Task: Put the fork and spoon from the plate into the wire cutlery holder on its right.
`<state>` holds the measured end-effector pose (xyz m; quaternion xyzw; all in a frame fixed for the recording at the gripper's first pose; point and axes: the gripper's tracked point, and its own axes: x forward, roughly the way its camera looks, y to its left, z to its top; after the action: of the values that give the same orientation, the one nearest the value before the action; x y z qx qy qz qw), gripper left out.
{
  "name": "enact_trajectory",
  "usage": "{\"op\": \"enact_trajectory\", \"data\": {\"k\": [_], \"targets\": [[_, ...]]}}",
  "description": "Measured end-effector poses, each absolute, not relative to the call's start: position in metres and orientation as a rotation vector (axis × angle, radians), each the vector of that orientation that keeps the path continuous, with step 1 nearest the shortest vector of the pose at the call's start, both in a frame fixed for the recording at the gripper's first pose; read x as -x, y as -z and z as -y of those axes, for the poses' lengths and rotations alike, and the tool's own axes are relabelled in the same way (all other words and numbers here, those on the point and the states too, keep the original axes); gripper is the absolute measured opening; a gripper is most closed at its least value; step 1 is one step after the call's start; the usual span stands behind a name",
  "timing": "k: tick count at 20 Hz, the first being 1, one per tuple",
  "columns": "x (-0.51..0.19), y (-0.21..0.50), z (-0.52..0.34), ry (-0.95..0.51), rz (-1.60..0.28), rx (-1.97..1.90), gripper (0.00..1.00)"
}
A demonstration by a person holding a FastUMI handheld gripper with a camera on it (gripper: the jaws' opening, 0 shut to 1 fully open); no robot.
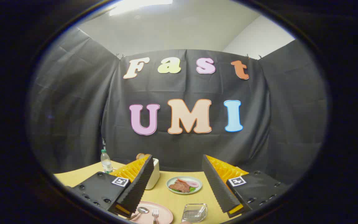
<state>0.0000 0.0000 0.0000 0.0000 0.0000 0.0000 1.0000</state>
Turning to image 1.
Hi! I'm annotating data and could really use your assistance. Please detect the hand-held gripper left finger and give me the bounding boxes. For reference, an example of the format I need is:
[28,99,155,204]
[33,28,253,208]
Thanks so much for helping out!
[65,155,154,219]

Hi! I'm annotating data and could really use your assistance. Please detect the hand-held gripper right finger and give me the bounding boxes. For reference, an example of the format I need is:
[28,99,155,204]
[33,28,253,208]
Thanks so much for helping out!
[202,155,291,218]

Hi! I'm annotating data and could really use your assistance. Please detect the wooden handled metal spoon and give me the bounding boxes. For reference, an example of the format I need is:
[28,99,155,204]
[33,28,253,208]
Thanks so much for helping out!
[129,207,149,221]

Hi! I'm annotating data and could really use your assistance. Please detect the cream white toaster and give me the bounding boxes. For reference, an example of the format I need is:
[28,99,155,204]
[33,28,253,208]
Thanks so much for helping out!
[145,158,160,190]

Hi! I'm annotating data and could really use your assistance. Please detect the pale green plate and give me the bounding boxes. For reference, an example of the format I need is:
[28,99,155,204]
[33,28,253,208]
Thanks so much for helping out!
[166,176,203,195]

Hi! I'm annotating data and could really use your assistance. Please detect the green lettuce leaf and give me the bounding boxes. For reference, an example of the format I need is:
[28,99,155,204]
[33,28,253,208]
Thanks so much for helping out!
[171,186,196,193]

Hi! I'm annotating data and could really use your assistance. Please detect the brown meat slice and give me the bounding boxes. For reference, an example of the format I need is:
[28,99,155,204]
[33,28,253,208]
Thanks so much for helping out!
[169,180,190,193]

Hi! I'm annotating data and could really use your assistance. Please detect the clear glass drainer box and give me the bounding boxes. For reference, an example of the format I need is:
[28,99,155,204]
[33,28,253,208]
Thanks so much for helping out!
[181,203,208,223]

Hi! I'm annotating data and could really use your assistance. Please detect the pink round plate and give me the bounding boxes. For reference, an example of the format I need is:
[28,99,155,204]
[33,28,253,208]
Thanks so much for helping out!
[129,201,174,224]

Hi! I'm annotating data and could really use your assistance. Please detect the clear plastic water bottle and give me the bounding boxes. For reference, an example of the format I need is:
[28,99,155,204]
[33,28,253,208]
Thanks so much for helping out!
[101,149,113,174]

